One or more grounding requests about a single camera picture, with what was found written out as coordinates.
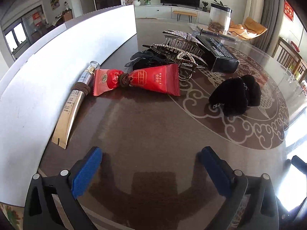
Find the gold cosmetic tube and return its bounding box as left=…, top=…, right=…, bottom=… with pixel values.
left=51, top=61, right=100, bottom=149

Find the black velvet scrunchie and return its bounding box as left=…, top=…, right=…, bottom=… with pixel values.
left=209, top=75, right=262, bottom=117

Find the red snack packet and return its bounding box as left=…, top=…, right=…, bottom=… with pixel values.
left=93, top=64, right=181, bottom=96

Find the black odor bar box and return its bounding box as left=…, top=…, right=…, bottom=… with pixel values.
left=196, top=35, right=239, bottom=74

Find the gold pearl claw clip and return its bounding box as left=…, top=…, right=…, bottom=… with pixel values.
left=143, top=44, right=209, bottom=81

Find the black feather hair clip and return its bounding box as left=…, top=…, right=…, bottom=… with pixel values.
left=125, top=49, right=172, bottom=71

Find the rhinestone bow hair clip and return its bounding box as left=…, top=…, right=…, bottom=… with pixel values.
left=163, top=30, right=203, bottom=56

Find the white storage box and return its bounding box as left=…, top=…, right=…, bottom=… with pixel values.
left=1, top=5, right=136, bottom=207

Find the wooden dining chair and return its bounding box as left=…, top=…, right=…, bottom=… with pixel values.
left=273, top=37, right=306, bottom=83

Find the orange lounge chair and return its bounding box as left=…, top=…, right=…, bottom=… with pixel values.
left=228, top=17, right=267, bottom=40

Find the white tv cabinet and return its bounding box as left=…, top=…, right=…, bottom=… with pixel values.
left=134, top=5, right=210, bottom=25

